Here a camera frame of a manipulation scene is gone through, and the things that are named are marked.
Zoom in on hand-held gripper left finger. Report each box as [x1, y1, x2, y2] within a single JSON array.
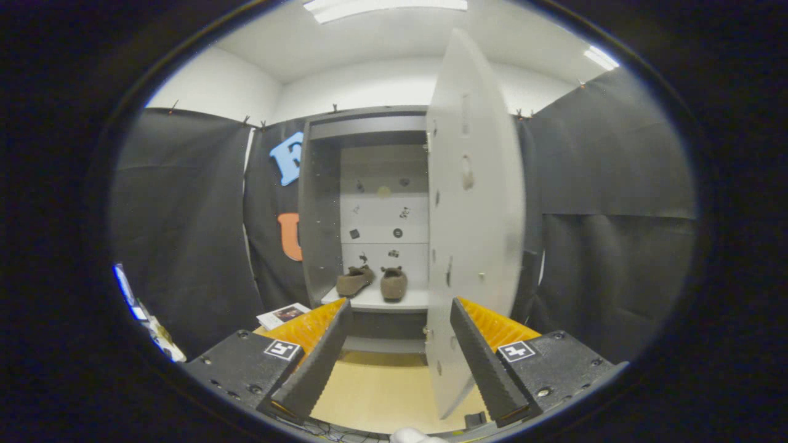
[[185, 298, 355, 422]]

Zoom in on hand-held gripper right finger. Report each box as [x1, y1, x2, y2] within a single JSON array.
[[449, 297, 629, 428]]

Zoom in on brown fuzzy shoe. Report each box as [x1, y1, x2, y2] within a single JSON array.
[[336, 265, 376, 298], [380, 266, 408, 301]]

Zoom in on grey shoe cabinet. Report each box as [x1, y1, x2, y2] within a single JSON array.
[[297, 106, 432, 357]]

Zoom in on beige shoe cabinet door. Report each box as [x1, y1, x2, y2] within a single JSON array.
[[424, 28, 527, 420]]

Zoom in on black backdrop cloth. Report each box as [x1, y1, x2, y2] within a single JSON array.
[[111, 68, 699, 364]]

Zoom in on small ceiling light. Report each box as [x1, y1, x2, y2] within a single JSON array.
[[583, 46, 620, 71]]

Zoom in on long ceiling light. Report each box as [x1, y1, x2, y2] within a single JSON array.
[[302, 0, 468, 24]]

